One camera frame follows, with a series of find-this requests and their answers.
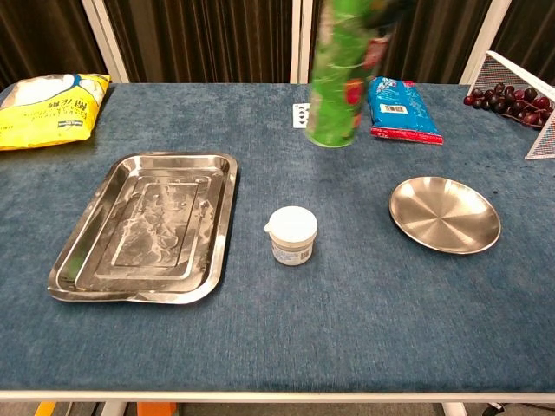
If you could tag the small white lidded jar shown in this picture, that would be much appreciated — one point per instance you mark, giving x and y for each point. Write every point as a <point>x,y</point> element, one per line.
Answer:
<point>291,234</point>

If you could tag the orange plastic block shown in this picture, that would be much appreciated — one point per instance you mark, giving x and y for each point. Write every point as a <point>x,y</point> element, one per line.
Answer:
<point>157,410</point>

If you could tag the rectangular steel tray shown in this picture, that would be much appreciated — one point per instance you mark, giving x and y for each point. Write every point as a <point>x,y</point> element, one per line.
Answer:
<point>147,225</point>

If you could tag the white partition frame post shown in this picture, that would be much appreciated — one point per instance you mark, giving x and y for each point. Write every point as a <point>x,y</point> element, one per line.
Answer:
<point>483,39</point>
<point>300,39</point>
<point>106,39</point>

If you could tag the yellow snack bag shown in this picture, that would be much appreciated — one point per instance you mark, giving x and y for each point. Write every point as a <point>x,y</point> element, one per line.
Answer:
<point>47,115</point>

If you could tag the blue snack packet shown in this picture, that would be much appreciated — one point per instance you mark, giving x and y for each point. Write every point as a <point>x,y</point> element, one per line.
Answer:
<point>401,110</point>

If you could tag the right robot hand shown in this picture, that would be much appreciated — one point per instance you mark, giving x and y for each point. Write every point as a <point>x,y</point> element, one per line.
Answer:
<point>392,13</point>

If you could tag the blue felt table cover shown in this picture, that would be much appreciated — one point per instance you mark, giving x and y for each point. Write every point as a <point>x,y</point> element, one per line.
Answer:
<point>303,325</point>

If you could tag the dark red grape bunch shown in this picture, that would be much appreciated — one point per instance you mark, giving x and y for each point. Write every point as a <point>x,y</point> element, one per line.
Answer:
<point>507,102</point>

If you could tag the round steel plate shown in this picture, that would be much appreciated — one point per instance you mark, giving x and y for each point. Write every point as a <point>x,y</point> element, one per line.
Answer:
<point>444,214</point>

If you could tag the dark brown pleated curtain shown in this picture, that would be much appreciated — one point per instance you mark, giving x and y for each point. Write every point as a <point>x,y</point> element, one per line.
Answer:
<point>43,34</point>
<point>533,30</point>
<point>433,43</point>
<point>204,39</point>

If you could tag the playing card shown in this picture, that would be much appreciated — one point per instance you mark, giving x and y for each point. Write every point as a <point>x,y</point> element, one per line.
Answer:
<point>300,116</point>

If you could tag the green red-lidded chip can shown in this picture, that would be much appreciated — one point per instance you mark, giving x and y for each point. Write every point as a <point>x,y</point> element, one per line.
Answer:
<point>336,86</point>

